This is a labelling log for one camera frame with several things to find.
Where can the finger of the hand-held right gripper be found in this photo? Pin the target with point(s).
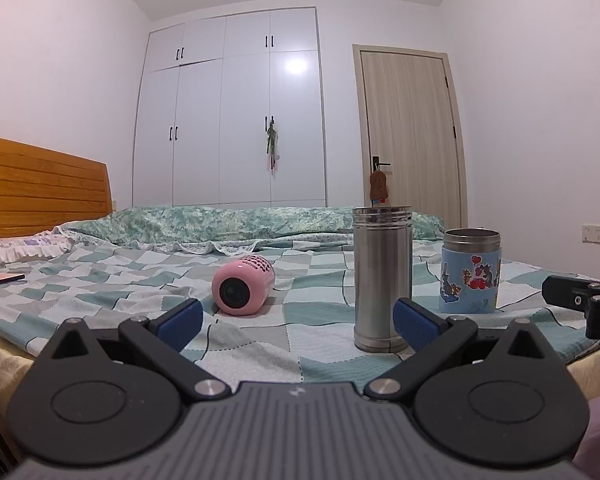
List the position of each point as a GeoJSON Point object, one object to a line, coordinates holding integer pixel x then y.
{"type": "Point", "coordinates": [562, 292]}

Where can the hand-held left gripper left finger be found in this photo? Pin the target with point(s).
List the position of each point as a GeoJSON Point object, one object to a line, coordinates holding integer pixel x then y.
{"type": "Point", "coordinates": [180, 324]}

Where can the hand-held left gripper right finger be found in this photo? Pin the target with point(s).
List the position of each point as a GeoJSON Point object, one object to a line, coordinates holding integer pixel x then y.
{"type": "Point", "coordinates": [414, 324]}

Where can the pink cup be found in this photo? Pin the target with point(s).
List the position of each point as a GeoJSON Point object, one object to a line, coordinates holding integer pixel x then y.
{"type": "Point", "coordinates": [242, 285]}

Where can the tall stainless steel cup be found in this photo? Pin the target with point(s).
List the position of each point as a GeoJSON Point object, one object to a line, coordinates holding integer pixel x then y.
{"type": "Point", "coordinates": [382, 270]}

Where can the blue cartoon print cup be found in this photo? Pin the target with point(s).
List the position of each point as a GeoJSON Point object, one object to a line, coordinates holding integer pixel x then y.
{"type": "Point", "coordinates": [470, 272]}

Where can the checked bed sheet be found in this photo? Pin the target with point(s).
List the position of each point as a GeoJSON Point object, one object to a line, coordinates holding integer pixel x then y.
{"type": "Point", "coordinates": [130, 285]}

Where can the beige mattress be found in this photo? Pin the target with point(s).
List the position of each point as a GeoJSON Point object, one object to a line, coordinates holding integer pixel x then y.
{"type": "Point", "coordinates": [596, 370]}

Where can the green floral quilt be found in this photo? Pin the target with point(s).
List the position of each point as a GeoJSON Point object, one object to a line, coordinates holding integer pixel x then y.
{"type": "Point", "coordinates": [240, 225]}

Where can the brown hanging ornament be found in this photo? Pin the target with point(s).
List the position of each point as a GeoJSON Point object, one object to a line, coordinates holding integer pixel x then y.
{"type": "Point", "coordinates": [378, 186]}

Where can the ruffled floral pillow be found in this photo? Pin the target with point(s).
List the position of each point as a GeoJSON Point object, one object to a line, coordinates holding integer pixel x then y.
{"type": "Point", "coordinates": [15, 249]}

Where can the light wooden door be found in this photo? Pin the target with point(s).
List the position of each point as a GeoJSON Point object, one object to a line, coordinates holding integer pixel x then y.
{"type": "Point", "coordinates": [410, 135]}

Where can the wooden headboard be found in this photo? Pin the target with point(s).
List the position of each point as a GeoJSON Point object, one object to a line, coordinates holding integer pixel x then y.
{"type": "Point", "coordinates": [40, 195]}

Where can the green hanging ornament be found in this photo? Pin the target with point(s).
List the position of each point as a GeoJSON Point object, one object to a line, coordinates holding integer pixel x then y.
{"type": "Point", "coordinates": [272, 142]}

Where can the white wardrobe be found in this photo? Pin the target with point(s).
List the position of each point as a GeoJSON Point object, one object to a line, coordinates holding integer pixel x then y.
{"type": "Point", "coordinates": [230, 120]}

